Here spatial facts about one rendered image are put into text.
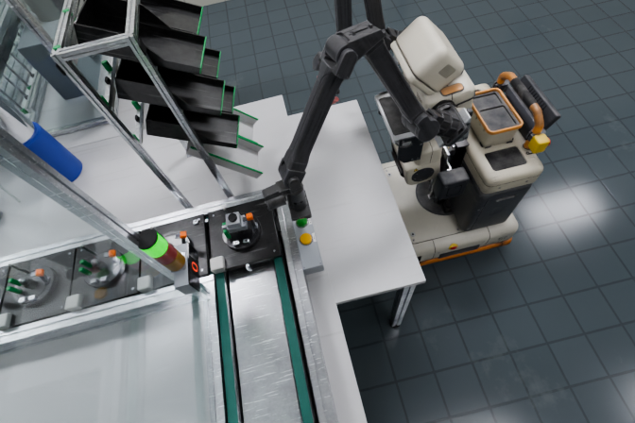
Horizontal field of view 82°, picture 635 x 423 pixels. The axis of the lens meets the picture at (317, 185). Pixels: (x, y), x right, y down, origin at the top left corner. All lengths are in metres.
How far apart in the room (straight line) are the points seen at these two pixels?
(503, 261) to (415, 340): 0.70
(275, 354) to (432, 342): 1.13
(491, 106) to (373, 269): 0.88
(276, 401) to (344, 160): 0.92
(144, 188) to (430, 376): 1.66
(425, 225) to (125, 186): 1.50
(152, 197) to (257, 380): 0.88
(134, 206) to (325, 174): 0.82
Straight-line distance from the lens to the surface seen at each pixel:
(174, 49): 1.11
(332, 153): 1.60
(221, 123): 1.33
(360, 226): 1.41
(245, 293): 1.32
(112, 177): 1.90
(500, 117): 1.73
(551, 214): 2.65
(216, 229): 1.39
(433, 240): 2.05
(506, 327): 2.30
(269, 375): 1.26
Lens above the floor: 2.14
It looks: 58 degrees down
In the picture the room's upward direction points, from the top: 12 degrees counter-clockwise
